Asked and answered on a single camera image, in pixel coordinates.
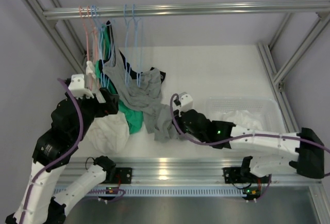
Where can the white tank top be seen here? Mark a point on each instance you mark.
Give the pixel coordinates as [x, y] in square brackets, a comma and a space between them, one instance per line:
[243, 118]

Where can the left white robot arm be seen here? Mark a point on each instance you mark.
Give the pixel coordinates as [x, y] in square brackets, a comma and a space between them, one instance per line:
[70, 122]

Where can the pink wire hanger outer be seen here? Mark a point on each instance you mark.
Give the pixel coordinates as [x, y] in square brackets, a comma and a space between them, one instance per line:
[88, 70]

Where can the gray tank top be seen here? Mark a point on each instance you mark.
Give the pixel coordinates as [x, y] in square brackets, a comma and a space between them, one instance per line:
[145, 98]

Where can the perforated cable duct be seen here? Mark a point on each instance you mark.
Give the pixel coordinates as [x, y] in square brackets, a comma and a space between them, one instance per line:
[162, 191]

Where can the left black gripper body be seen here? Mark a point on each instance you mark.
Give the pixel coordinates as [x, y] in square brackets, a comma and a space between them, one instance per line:
[92, 108]

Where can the aluminium hanging rail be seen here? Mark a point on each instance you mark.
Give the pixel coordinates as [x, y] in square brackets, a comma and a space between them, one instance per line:
[286, 6]

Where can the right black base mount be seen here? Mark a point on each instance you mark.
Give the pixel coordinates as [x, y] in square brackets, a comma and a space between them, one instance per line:
[233, 175]

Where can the blue wire hanger with green garment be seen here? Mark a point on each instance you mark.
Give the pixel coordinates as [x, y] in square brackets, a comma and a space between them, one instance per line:
[101, 77]

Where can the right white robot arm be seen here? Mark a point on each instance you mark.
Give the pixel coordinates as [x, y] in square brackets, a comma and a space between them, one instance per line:
[302, 152]

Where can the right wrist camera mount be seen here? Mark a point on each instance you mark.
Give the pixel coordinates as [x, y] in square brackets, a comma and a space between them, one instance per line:
[184, 102]

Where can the clear plastic basket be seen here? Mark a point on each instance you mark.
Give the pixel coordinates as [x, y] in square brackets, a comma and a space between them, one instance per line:
[266, 110]

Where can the green garment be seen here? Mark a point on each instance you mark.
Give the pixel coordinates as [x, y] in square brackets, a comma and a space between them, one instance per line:
[133, 118]

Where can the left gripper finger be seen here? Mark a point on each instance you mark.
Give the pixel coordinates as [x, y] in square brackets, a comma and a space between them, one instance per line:
[104, 94]
[111, 106]

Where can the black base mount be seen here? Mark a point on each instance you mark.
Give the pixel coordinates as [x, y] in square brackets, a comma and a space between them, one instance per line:
[233, 175]
[123, 175]

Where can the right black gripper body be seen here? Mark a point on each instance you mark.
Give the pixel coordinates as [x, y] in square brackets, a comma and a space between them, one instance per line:
[185, 128]

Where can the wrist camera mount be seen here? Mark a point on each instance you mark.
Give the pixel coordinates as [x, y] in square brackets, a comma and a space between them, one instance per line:
[85, 86]
[184, 102]

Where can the large white garment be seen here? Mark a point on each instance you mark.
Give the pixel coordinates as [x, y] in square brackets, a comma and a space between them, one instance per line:
[108, 134]

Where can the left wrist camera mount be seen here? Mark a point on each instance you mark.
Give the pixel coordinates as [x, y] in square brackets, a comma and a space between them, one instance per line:
[85, 86]

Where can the front aluminium rail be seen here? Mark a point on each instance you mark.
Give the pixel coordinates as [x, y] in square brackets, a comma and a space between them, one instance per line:
[179, 172]

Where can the black garment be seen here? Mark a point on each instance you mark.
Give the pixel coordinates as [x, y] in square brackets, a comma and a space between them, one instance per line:
[162, 75]

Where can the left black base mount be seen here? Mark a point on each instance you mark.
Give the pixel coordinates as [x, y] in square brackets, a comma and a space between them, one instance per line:
[123, 175]

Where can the light blue wire hanger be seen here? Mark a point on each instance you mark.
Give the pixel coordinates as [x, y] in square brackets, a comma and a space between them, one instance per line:
[127, 21]

